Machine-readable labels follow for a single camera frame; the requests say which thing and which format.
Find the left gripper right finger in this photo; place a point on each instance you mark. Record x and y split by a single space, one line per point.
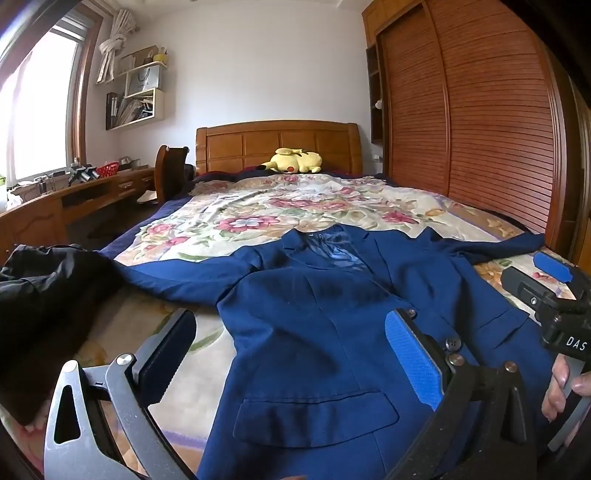
481 427

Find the black device on desk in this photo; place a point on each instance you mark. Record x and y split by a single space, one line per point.
82 174

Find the red basket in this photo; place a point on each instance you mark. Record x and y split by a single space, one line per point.
108 169

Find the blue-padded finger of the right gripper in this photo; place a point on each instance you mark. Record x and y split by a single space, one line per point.
553 267

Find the wooden bed headboard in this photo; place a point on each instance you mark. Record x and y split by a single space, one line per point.
234 147

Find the yellow pikachu plush toy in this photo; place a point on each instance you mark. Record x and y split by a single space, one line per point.
292 161

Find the floral bed blanket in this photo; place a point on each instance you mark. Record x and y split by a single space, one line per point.
187 410

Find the white wall shelf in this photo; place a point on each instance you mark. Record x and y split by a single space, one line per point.
136 89

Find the navy blue suit jacket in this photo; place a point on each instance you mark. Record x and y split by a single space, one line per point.
315 388

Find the black garment pile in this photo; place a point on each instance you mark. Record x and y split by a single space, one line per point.
49 298

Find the wooden louvered wardrobe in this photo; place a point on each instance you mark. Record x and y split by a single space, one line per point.
468 102

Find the wooden chair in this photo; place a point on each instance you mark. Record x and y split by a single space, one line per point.
169 176

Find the wooden desk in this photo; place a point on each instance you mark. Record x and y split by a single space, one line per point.
43 221

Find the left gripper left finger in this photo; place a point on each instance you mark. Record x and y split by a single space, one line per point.
78 441

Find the person right hand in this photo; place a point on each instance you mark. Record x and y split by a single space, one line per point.
554 401

